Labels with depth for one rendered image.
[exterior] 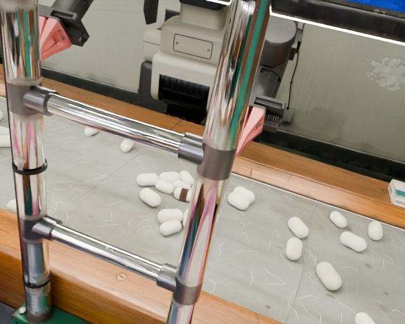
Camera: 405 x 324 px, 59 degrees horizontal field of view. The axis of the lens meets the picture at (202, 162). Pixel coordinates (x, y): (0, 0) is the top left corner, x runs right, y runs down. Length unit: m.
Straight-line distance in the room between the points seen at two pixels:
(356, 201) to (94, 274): 0.46
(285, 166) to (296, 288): 0.28
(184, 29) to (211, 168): 0.93
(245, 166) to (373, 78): 1.99
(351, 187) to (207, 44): 0.63
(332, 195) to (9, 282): 0.51
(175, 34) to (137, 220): 0.74
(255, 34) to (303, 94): 2.39
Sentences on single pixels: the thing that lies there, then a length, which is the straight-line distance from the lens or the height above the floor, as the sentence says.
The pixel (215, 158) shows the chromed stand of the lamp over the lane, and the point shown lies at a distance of 0.22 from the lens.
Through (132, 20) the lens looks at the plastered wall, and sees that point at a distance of 2.74.
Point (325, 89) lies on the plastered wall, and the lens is 2.57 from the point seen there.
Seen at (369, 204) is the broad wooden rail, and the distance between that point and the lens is 0.69.
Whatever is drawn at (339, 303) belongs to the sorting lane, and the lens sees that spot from 0.49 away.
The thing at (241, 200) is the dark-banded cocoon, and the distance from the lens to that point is 0.56.
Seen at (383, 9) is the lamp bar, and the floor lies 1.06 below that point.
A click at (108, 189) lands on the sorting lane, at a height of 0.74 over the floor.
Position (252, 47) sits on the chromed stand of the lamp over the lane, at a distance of 0.20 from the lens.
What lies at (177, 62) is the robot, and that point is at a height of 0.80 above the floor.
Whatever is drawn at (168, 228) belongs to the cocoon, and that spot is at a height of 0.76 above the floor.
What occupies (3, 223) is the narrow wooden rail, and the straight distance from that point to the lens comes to 0.48.
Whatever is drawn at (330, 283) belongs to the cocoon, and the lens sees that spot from 0.49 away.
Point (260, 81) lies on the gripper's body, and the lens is 0.62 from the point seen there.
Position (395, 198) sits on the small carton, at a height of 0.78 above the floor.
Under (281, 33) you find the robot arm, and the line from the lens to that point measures 0.59.
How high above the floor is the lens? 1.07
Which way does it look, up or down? 29 degrees down
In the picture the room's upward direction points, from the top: 12 degrees clockwise
